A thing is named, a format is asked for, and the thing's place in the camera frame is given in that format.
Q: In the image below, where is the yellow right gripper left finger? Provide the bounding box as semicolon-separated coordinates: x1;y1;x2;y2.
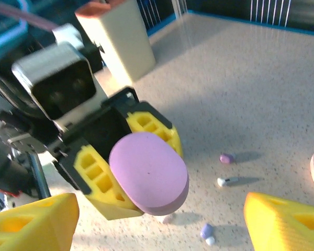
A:
0;192;80;251

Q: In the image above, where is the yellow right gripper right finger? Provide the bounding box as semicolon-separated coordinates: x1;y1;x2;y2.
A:
243;192;314;251

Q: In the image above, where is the purple earbud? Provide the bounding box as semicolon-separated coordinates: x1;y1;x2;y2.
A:
219;153;236;165
200;223;216;246

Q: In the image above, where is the white stemmed earbud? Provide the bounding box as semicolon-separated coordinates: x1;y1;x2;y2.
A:
216;176;240;188

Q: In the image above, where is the cream knife block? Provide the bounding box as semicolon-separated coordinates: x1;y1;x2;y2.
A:
74;0;157;82

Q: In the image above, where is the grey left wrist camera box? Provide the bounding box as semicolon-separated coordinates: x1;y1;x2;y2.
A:
12;22;108;133

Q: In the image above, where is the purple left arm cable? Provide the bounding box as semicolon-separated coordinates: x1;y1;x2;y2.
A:
0;4;60;32

